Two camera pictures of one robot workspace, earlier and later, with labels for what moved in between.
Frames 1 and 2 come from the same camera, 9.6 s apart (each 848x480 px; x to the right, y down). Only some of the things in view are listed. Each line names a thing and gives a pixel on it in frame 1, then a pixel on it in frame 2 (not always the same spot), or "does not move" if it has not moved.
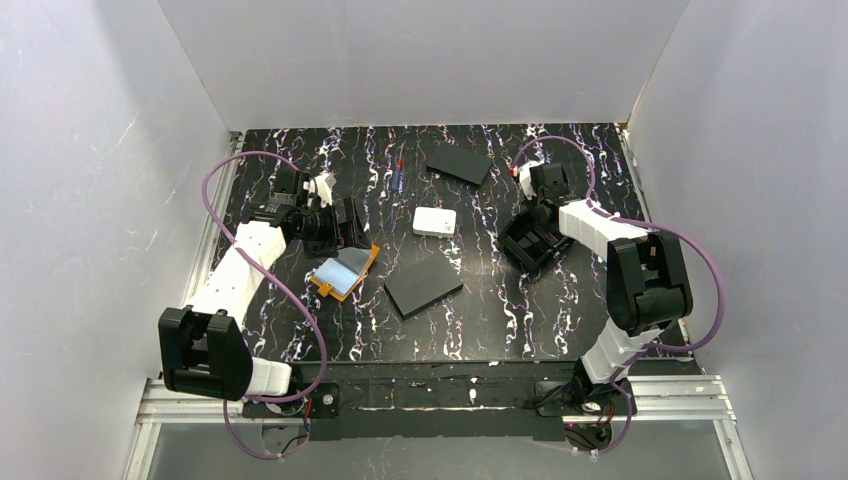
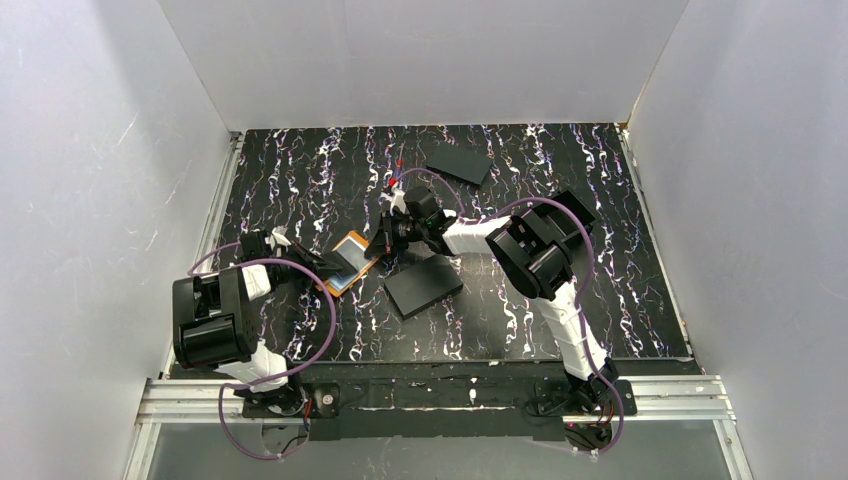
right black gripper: [530, 234] -> [387, 237]
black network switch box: [420, 286] does not move
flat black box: [458, 162] does not move
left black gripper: [342, 225] -> [299, 258]
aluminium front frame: [703, 400] does not move
